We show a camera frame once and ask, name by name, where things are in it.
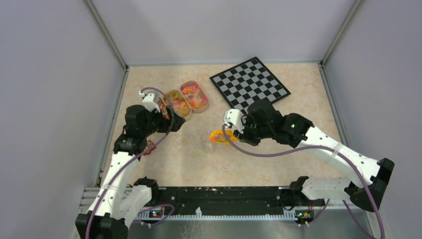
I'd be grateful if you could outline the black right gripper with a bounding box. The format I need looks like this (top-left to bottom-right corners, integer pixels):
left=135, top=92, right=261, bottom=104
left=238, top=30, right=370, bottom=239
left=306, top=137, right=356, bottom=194
left=233, top=116, right=273, bottom=146

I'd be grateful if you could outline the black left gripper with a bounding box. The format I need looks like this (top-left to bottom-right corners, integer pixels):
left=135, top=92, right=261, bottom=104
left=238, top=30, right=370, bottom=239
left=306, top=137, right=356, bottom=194
left=141, top=105, right=185, bottom=136

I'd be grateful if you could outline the clear glass jar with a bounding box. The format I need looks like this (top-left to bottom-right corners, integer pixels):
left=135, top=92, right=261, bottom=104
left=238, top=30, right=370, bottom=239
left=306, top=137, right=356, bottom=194
left=201, top=131, right=216, bottom=154

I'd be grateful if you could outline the yellow plastic scoop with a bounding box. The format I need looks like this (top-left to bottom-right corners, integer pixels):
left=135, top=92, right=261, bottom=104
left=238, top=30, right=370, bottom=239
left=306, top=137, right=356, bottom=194
left=210, top=129, right=238, bottom=145

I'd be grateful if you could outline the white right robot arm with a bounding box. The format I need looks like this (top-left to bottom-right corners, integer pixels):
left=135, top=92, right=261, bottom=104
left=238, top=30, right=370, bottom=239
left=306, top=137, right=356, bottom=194
left=223, top=100, right=395, bottom=212

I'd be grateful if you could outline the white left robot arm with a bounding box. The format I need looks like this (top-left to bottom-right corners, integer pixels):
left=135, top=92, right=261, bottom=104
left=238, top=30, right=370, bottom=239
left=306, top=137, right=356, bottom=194
left=75, top=105, right=186, bottom=239

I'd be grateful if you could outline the pink tray with candies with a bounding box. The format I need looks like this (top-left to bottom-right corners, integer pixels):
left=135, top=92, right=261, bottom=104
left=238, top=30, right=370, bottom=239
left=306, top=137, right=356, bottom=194
left=180, top=81, right=210, bottom=114

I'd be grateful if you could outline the cream tray with gummies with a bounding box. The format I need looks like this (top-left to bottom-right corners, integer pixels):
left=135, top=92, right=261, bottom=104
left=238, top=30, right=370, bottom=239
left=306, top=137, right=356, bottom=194
left=164, top=89, right=193, bottom=120

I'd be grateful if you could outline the yellow tray with lollipops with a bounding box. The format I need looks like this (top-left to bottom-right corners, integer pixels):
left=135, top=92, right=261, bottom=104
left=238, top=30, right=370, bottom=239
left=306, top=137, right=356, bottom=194
left=158, top=97, right=171, bottom=120

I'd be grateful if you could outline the red owl toy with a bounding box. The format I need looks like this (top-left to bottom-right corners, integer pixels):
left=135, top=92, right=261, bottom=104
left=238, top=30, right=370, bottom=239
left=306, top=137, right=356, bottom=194
left=143, top=139, right=156, bottom=156

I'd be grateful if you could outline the black white chessboard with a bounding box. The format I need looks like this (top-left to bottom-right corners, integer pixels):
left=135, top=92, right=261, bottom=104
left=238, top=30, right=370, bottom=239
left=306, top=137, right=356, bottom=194
left=210, top=57, right=291, bottom=114

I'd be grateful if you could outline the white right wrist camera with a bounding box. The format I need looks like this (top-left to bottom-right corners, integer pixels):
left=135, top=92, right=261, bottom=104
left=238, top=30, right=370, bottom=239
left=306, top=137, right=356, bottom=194
left=223, top=109, right=244, bottom=134

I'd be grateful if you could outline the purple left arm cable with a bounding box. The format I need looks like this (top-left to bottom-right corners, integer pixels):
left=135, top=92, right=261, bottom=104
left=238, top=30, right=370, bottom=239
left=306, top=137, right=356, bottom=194
left=85, top=87, right=175, bottom=239

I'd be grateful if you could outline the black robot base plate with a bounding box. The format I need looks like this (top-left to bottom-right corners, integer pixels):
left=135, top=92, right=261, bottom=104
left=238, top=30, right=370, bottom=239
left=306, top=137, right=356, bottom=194
left=146, top=186, right=325, bottom=216

